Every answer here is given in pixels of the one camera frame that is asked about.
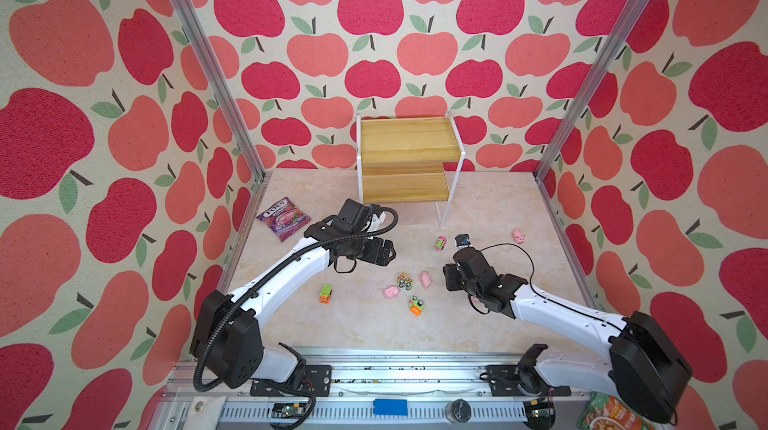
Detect aluminium frame post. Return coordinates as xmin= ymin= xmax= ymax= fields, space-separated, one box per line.
xmin=534 ymin=0 xmax=650 ymax=188
xmin=170 ymin=0 xmax=267 ymax=185

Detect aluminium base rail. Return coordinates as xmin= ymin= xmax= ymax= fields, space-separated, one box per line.
xmin=145 ymin=348 xmax=597 ymax=429

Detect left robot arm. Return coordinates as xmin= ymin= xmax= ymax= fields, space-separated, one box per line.
xmin=190 ymin=199 xmax=399 ymax=392

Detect right aluminium frame post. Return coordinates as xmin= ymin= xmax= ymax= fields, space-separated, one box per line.
xmin=534 ymin=0 xmax=650 ymax=188

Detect left aluminium frame post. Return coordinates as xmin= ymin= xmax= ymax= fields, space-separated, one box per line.
xmin=170 ymin=0 xmax=267 ymax=185

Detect yellow green toy car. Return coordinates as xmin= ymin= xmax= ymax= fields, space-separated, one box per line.
xmin=397 ymin=273 xmax=413 ymax=291

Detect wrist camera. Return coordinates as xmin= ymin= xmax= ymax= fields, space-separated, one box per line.
xmin=333 ymin=198 xmax=383 ymax=235
xmin=454 ymin=234 xmax=471 ymax=249

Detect wooden two-tier shelf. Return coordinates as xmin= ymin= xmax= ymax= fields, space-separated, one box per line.
xmin=355 ymin=111 xmax=466 ymax=226

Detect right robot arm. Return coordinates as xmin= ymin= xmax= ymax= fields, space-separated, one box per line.
xmin=443 ymin=246 xmax=693 ymax=424

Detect purple candy bag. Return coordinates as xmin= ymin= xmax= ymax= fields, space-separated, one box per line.
xmin=257 ymin=197 xmax=311 ymax=242

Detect blue block on rail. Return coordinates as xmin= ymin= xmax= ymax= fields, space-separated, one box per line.
xmin=373 ymin=398 xmax=409 ymax=417

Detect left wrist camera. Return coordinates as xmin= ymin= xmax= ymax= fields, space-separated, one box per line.
xmin=333 ymin=198 xmax=383 ymax=235

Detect round black knob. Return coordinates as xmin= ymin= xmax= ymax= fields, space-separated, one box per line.
xmin=446 ymin=399 xmax=472 ymax=423

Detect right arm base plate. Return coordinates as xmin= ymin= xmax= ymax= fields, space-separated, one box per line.
xmin=479 ymin=365 xmax=572 ymax=397

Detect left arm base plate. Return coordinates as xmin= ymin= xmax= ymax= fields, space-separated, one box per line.
xmin=250 ymin=365 xmax=333 ymax=397

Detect orange green toy car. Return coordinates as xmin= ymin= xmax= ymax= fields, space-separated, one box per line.
xmin=319 ymin=284 xmax=333 ymax=304

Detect orange toy car with eyes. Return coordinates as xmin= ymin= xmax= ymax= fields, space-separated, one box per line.
xmin=409 ymin=296 xmax=424 ymax=316

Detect pink green toy car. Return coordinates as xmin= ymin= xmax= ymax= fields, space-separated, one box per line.
xmin=435 ymin=236 xmax=447 ymax=250

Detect green snack bag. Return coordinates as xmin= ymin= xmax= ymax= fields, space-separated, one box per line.
xmin=578 ymin=393 xmax=653 ymax=430

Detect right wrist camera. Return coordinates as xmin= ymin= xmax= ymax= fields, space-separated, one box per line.
xmin=454 ymin=234 xmax=471 ymax=249

